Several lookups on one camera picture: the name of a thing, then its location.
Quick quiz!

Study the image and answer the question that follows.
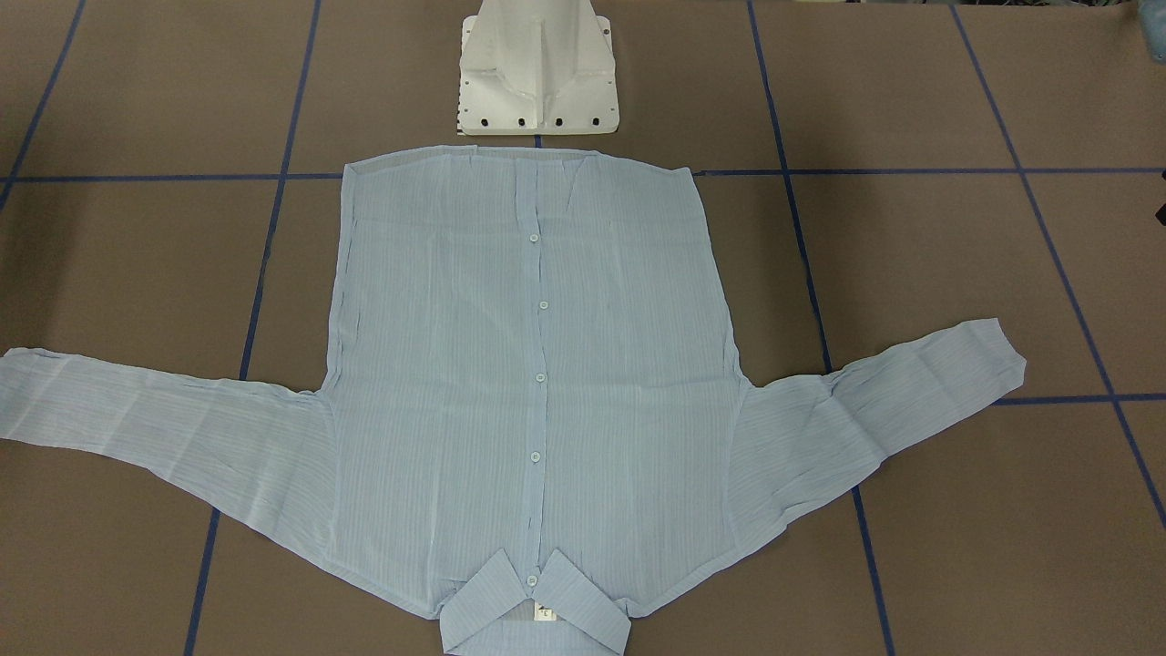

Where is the light blue button shirt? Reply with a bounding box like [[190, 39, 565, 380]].
[[3, 146, 1026, 655]]

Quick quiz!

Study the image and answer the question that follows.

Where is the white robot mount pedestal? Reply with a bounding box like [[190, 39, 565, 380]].
[[455, 1, 620, 137]]

